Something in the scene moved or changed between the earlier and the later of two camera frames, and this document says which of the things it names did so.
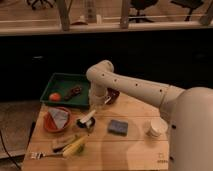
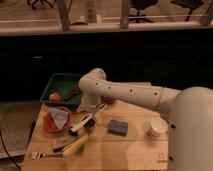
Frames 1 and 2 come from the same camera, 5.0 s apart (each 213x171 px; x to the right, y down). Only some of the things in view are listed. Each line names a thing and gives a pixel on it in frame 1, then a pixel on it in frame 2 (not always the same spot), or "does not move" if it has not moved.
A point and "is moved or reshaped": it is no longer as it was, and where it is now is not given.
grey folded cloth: [59, 116] does not move
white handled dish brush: [87, 120] is moved or reshaped
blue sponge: [118, 127] does not move
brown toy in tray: [76, 91] does not move
